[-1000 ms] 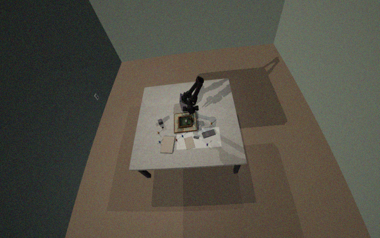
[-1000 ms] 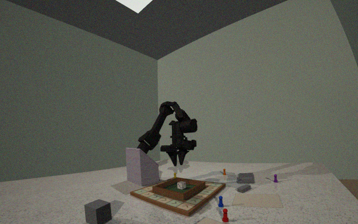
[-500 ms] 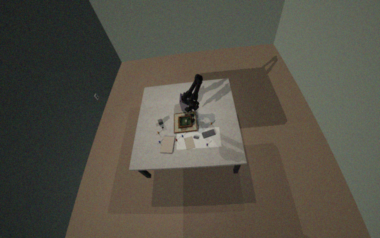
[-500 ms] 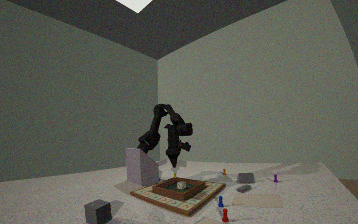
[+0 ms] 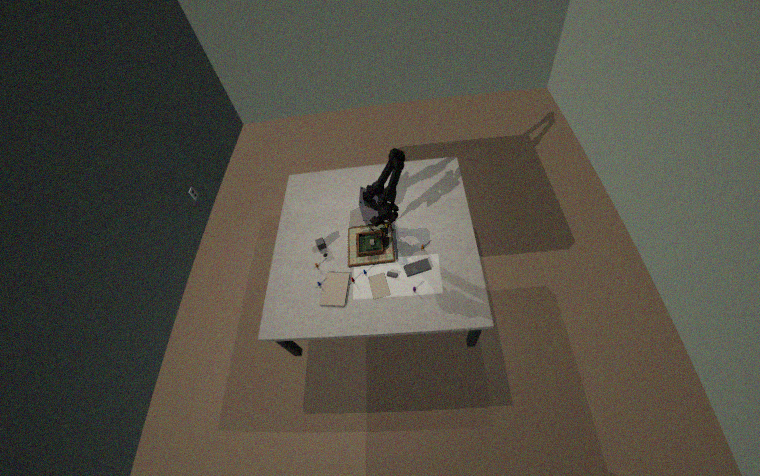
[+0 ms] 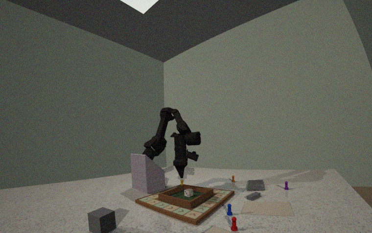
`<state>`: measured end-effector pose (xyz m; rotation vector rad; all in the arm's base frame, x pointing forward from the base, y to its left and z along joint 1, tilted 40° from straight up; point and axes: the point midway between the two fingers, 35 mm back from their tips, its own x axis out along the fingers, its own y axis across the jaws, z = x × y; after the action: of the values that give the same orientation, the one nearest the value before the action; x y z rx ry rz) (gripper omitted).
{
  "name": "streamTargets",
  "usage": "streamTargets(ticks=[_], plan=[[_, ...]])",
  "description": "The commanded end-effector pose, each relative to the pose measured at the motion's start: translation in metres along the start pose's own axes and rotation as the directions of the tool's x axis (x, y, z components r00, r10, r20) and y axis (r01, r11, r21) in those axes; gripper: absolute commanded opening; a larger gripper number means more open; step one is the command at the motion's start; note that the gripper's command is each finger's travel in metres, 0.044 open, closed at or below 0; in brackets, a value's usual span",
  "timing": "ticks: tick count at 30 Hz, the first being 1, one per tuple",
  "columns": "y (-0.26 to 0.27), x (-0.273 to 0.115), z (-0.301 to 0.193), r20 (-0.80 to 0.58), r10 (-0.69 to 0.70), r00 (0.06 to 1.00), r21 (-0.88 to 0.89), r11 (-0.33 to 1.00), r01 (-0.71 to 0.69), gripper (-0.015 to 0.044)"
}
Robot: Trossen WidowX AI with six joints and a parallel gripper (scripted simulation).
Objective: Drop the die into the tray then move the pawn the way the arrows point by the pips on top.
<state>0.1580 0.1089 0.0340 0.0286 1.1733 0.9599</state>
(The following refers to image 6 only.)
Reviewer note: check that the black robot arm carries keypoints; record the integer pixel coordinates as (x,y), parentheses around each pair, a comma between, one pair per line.
(184,137)

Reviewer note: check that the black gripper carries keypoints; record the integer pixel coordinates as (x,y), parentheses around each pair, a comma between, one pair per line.
(180,161)

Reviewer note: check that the blue pawn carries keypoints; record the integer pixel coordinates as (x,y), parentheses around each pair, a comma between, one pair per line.
(229,210)

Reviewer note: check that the white die with black pips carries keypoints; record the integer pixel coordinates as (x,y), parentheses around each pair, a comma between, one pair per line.
(188,192)

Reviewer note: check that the red pawn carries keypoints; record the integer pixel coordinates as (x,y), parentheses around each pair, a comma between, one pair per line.
(234,227)

